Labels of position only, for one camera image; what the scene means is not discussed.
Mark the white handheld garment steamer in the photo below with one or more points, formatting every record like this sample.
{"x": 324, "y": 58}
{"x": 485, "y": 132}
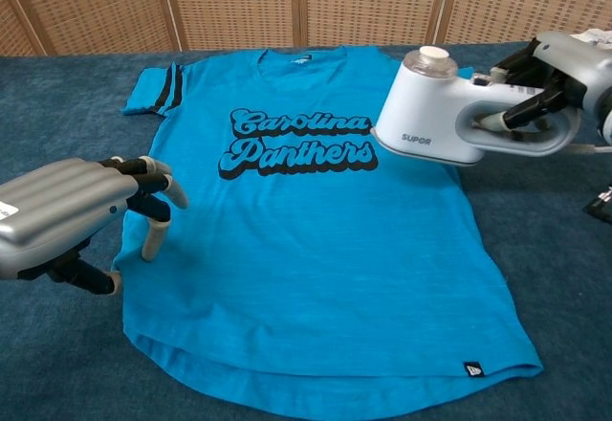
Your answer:
{"x": 421, "y": 115}

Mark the dark blue carpeted table surface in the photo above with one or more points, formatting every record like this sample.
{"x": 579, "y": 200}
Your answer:
{"x": 48, "y": 354}

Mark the blue Carolina Panthers t-shirt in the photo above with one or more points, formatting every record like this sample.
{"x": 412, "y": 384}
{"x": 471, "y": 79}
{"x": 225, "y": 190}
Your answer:
{"x": 306, "y": 258}

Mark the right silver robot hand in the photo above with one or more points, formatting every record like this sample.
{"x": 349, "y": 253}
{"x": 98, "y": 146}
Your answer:
{"x": 574, "y": 67}

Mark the wicker folding screen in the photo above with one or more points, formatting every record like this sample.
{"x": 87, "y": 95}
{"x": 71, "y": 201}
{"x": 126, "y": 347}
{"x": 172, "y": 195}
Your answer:
{"x": 239, "y": 5}

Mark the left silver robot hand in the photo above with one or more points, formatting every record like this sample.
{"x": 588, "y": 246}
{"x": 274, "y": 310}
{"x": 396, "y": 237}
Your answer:
{"x": 52, "y": 206}

